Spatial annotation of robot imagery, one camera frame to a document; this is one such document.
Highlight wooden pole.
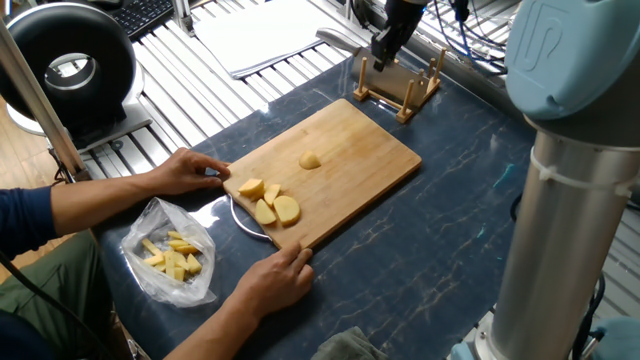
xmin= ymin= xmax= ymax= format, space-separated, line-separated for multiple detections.
xmin=0 ymin=20 xmax=93 ymax=193

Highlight person's left forearm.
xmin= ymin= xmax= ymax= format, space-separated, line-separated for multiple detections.
xmin=0 ymin=165 xmax=166 ymax=259

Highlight person's right hand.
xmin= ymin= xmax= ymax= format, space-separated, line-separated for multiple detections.
xmin=228 ymin=245 xmax=316 ymax=319

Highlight olive trousers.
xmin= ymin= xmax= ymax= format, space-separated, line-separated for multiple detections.
xmin=0 ymin=228 xmax=136 ymax=360

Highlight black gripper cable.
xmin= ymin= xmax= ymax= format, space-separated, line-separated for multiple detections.
xmin=428 ymin=0 xmax=513 ymax=73

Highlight steel cleaver knife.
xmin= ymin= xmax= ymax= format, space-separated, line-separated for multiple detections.
xmin=317 ymin=27 xmax=378 ymax=53

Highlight black keyboard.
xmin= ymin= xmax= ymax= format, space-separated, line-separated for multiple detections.
xmin=95 ymin=0 xmax=179 ymax=43

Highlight person's left hand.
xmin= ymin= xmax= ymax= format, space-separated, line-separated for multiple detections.
xmin=150 ymin=148 xmax=233 ymax=197

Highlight wooden knife rack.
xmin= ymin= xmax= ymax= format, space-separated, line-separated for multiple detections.
xmin=352 ymin=48 xmax=444 ymax=124

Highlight white sheet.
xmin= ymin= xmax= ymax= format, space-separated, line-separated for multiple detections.
xmin=193 ymin=0 xmax=346 ymax=81

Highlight bamboo cutting board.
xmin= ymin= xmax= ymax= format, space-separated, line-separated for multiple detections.
xmin=222 ymin=98 xmax=423 ymax=251

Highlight dark blue marble mat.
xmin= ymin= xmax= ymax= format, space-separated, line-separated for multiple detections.
xmin=95 ymin=85 xmax=541 ymax=360

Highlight black round ring lamp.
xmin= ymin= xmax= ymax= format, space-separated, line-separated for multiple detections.
xmin=0 ymin=3 xmax=151 ymax=151

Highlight grey-green cloth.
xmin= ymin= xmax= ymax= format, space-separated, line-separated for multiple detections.
xmin=308 ymin=325 xmax=389 ymax=360

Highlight plastic bag of potato sticks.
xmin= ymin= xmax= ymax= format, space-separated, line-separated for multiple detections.
xmin=120 ymin=196 xmax=219 ymax=307

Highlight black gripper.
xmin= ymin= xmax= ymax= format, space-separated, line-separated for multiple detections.
xmin=373 ymin=0 xmax=431 ymax=69

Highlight person's right forearm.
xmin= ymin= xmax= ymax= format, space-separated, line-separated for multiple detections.
xmin=172 ymin=290 xmax=261 ymax=360

